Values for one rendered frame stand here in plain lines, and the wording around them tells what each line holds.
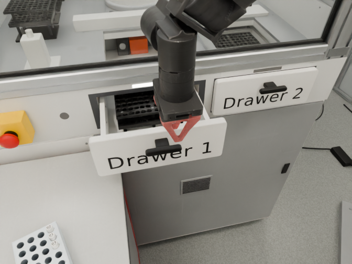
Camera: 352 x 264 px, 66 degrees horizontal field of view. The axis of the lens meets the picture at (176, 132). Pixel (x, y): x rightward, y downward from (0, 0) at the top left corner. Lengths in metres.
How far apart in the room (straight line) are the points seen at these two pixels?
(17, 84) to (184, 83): 0.40
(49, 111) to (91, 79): 0.13
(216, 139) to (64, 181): 0.39
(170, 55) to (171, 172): 0.60
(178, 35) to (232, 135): 0.55
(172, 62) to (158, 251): 1.14
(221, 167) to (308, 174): 0.92
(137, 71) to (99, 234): 0.37
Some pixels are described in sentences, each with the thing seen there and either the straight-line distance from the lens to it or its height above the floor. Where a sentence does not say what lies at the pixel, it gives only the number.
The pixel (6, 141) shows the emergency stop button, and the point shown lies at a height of 0.88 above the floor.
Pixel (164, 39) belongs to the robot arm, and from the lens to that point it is 0.39.
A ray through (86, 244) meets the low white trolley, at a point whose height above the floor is 0.76.
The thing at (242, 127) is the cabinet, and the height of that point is 0.74.
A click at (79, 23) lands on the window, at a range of 0.62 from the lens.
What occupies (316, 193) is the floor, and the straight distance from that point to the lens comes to 1.76.
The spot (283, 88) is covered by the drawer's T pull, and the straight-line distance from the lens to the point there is 0.76.
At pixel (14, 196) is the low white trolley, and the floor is 0.76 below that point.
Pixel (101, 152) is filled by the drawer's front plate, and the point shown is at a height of 0.90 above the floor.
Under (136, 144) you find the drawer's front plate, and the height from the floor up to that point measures 0.90.
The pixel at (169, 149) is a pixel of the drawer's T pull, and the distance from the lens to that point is 0.54.
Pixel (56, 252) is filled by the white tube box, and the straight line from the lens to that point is 0.60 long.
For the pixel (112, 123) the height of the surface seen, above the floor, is 0.84.
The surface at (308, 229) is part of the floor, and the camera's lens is 1.61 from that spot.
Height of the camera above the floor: 1.31
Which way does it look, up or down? 44 degrees down
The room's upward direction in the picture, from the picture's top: straight up
